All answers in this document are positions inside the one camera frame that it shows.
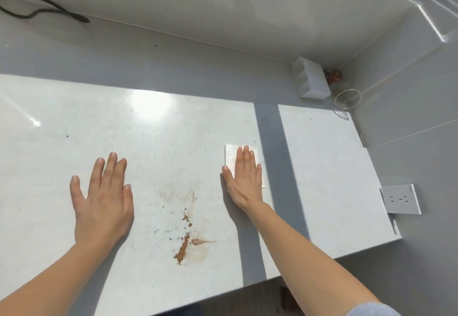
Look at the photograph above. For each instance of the person's right hand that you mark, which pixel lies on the person's right hand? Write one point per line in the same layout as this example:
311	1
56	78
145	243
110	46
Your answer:
245	183

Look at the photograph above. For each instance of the white tissue sheet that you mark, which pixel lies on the white tissue sheet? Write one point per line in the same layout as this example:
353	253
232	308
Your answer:
229	154

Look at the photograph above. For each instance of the white plastic organizer box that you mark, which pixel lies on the white plastic organizer box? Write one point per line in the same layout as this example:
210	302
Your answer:
313	79

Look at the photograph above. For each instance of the clear glass cup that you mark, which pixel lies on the clear glass cup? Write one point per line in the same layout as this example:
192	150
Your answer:
349	97

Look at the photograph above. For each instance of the white wall socket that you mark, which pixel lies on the white wall socket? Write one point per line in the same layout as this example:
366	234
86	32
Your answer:
400	199

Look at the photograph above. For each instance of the coffee grounds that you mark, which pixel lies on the coffee grounds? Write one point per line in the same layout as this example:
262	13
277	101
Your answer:
182	249

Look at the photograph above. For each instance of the person's right forearm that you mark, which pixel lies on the person's right forearm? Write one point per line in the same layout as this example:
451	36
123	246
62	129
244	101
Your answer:
304	262

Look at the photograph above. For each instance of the white countertop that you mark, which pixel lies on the white countertop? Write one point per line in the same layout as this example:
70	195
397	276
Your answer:
71	119

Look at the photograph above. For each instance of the person's left forearm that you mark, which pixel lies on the person's left forearm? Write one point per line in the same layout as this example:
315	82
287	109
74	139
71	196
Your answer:
46	283

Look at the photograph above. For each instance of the person's light blue sleeve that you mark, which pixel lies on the person's light blue sleeve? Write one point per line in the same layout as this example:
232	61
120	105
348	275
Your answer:
368	310

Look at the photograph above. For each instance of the person's left hand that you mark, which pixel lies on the person's left hand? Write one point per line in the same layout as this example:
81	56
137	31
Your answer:
103	212

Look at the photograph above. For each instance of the small red brown jar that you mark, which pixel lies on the small red brown jar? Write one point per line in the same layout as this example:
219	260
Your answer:
336	75

